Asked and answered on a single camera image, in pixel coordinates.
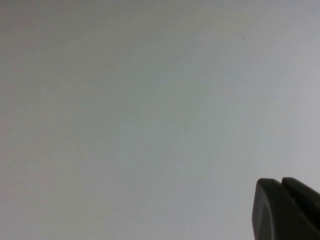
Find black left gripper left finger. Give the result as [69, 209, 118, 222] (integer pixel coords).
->
[251, 178, 320, 240]

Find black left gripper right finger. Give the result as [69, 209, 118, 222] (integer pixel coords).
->
[281, 176, 320, 226]

